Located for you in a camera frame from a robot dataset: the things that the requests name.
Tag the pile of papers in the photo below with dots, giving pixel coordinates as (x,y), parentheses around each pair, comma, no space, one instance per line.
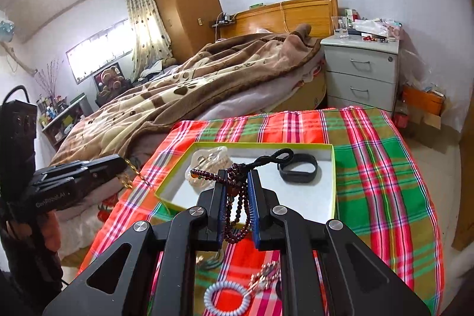
(377,29)

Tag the power strip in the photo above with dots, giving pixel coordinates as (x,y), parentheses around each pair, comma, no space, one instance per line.
(224,21)

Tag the green flat packet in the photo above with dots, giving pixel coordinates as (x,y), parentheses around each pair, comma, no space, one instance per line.
(256,4)

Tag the dried branches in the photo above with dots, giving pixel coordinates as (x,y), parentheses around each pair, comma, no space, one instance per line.
(48,79)

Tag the tall wooden wardrobe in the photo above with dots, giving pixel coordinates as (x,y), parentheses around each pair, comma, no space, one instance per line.
(185,5)

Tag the white floral bed sheet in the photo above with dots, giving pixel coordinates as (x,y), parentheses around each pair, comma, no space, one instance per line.
(89,219)

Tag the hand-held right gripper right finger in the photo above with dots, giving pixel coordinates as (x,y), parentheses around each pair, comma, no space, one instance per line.
(254,206)

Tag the dotted curtain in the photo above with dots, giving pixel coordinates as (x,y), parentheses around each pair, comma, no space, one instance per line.
(148,34)

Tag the cluttered shelf with bottles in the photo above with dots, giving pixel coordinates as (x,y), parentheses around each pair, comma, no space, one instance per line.
(61,119)

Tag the grey nightstand with drawers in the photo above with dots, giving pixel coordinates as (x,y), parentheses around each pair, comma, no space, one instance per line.
(355,86)

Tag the gold metal hair clip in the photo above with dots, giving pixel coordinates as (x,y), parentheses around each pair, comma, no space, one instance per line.
(263,277)

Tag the window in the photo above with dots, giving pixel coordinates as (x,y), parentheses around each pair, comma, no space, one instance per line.
(100,49)

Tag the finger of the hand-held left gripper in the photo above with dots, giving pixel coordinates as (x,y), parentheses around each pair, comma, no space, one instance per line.
(92,184)
(100,164)

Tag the brown teddy bear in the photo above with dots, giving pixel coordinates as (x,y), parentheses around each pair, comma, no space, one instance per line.
(110,79)

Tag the black wristband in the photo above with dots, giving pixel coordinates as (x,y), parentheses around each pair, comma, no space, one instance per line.
(296,178)

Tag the lilac bed sheet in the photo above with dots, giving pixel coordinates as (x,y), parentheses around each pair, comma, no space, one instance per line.
(240,99)

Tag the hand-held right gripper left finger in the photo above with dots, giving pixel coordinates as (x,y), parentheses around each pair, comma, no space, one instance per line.
(221,206)

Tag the pearly hair claw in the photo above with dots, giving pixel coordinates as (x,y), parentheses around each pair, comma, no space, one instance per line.
(207,160)

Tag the person's left hand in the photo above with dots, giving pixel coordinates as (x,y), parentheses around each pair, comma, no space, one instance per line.
(52,231)

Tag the wooden bed headboard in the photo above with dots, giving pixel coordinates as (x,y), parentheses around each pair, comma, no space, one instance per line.
(303,16)

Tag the clear drinking glass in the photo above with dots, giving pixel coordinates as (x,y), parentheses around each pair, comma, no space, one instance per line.
(340,29)

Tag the blue wall ornament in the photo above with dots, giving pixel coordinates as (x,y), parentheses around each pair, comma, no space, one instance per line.
(5,31)

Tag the white box with green rim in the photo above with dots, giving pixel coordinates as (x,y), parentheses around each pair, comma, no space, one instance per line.
(303,201)

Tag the orange box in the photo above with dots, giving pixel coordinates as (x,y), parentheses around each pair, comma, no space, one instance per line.
(422,99)

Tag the person's left forearm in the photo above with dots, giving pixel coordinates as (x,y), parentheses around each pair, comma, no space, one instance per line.
(29,271)

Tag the red green plaid cloth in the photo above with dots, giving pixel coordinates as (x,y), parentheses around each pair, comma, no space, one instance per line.
(370,190)

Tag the brown paw print blanket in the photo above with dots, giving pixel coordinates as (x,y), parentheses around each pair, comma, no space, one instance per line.
(185,90)

